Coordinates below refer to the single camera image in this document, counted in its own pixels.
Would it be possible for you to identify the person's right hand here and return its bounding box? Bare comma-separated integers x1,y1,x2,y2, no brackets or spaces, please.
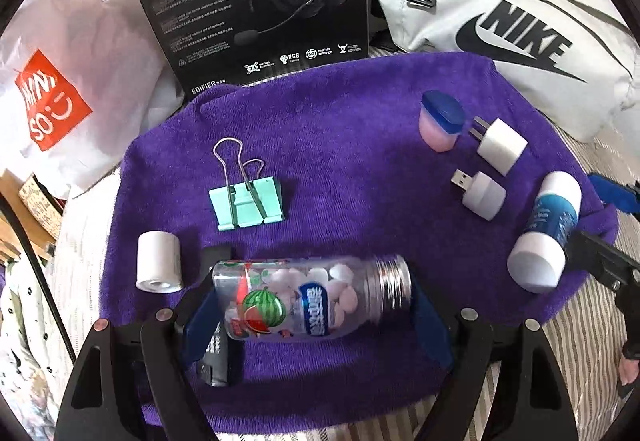
616,331,640,397

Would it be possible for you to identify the teal binder clip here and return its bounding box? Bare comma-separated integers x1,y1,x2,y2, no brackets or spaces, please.
209,137,288,232

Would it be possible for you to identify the white wall charger plug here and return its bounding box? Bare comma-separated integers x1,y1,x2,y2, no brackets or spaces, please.
467,116,529,176

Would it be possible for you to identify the white shopping bag orange label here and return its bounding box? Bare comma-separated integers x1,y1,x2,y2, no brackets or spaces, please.
0,0,196,199

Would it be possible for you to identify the black device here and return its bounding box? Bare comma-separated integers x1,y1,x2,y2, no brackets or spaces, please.
199,245,244,388

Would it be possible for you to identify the pink container with blue cap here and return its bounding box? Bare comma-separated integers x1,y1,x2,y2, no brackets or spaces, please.
419,90,466,153

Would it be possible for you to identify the white usb adapter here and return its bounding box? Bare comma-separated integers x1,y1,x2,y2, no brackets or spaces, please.
451,170,508,222

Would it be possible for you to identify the grey bag with black logo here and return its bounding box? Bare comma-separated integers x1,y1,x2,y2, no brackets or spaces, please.
372,0,640,143

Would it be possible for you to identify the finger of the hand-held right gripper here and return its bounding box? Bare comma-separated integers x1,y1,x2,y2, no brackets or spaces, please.
587,174,640,214
570,230,640,294

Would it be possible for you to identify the white paper roll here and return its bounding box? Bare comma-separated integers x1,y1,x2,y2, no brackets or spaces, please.
136,231,185,293

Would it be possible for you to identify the purple towel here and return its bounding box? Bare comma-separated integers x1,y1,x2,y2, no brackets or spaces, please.
97,52,621,434

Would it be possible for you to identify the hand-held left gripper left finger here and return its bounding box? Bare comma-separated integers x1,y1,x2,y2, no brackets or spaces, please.
56,271,241,441

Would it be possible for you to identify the clear candy bottle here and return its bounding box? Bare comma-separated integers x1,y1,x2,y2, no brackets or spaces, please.
212,255,413,342

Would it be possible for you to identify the black cable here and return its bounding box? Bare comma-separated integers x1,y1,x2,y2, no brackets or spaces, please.
0,196,76,364

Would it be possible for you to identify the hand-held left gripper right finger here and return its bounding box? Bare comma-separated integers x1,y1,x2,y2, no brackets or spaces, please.
407,281,581,441

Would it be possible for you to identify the white tube with blue label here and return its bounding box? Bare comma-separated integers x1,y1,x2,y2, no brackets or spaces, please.
506,170,583,294

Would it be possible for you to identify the brown patterned book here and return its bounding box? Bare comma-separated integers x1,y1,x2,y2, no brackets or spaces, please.
17,174,66,242

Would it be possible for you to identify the white black-spotted cloth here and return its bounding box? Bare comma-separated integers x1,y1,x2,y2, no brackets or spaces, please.
0,261,76,422

